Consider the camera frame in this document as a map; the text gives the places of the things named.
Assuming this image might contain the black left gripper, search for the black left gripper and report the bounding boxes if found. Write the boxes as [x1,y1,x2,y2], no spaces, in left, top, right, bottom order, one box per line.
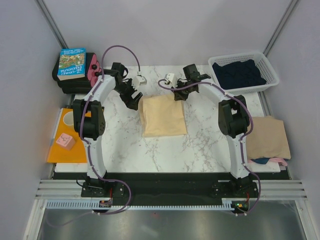
[113,79,143,111]

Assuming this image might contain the yellow t-shirt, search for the yellow t-shirt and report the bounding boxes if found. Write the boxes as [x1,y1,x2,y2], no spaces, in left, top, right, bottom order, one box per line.
[138,94,188,138]

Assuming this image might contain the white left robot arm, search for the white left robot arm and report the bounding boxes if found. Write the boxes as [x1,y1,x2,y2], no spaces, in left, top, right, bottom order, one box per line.
[72,62,147,197]

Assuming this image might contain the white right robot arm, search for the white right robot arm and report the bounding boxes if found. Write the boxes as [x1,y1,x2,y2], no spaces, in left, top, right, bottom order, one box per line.
[166,64,252,179]

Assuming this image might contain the pink and black case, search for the pink and black case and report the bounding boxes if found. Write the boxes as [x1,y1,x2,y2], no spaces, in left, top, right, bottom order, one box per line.
[52,52,102,94]

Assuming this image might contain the navy t-shirt in basket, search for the navy t-shirt in basket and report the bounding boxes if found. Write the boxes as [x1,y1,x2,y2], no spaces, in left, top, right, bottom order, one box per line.
[212,59,267,90]

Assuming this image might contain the blue illustrated book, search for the blue illustrated book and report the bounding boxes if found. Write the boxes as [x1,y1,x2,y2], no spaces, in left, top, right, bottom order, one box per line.
[57,48,86,81]

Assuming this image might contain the yellow mug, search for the yellow mug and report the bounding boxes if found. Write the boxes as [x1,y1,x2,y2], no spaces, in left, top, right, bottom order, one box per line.
[62,111,74,129]

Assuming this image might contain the white plastic basket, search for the white plastic basket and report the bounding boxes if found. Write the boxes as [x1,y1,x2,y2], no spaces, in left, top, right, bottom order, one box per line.
[208,51,280,95]

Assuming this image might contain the pink cube block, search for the pink cube block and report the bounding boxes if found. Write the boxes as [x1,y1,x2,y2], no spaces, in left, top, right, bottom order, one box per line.
[55,133,76,151]

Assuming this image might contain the orange board with black border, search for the orange board with black border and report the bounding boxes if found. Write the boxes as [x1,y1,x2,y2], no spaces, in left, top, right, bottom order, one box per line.
[46,108,87,164]

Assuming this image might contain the folded beige t-shirt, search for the folded beige t-shirt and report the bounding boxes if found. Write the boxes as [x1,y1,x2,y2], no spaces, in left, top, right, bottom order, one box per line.
[246,116,291,160]

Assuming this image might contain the folded pink and blue clothes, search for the folded pink and blue clothes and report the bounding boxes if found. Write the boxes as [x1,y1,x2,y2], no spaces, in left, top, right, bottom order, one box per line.
[248,157,288,167]

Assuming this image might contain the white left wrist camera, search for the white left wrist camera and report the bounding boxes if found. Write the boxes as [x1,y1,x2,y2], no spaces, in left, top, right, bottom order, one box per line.
[131,75,148,89]

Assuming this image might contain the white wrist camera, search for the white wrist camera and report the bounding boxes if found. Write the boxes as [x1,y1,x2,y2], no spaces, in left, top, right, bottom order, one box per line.
[131,75,148,89]
[164,73,178,88]

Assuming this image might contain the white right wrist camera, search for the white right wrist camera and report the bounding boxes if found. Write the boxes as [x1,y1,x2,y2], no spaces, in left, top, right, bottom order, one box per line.
[164,73,178,88]

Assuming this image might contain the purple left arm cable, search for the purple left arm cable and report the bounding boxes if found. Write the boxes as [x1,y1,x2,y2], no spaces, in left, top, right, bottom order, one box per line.
[44,44,141,227]

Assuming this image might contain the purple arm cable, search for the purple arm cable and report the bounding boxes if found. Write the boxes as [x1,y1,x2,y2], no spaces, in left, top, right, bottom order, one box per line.
[157,78,262,216]
[44,44,141,227]

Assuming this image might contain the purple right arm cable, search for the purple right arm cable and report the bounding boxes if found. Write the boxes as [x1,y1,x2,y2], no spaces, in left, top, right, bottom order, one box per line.
[157,78,262,216]

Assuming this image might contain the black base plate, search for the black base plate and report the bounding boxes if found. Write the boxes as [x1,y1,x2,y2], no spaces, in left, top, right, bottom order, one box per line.
[51,171,261,208]

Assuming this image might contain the white slotted cable duct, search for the white slotted cable duct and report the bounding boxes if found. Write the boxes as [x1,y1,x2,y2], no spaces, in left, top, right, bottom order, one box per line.
[46,199,249,211]

